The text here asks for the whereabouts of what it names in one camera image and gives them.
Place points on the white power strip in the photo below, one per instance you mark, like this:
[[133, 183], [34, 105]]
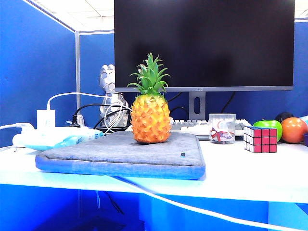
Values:
[[18, 140]]

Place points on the clear glass jar red ribbon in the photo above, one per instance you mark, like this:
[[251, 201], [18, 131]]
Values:
[[221, 130]]

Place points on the orange red plastic fruit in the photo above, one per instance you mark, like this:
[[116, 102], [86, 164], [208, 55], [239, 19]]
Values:
[[294, 130]]

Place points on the silver partition post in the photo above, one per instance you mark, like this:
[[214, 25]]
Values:
[[77, 72]]

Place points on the light blue tissue pack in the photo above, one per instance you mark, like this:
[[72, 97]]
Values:
[[72, 140]]

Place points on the white charger adapter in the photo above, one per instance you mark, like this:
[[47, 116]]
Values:
[[45, 119]]

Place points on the black ball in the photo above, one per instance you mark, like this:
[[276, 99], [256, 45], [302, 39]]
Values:
[[285, 115]]

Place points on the white and grey keyboard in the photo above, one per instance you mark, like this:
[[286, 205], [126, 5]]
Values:
[[192, 126]]

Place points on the green plastic apple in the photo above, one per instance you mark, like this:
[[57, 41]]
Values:
[[267, 124]]

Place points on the silver robot bust figurine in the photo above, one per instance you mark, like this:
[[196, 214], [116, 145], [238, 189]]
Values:
[[107, 77]]

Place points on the grey felt laptop sleeve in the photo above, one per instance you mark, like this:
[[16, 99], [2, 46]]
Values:
[[120, 154]]

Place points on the plastic pineapple with green crown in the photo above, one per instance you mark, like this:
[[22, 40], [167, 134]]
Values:
[[150, 120]]

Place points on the Rubik's cube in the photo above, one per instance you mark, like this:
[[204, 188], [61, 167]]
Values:
[[264, 140]]

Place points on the black computer monitor grey stand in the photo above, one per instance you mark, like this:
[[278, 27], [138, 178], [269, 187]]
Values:
[[204, 43]]

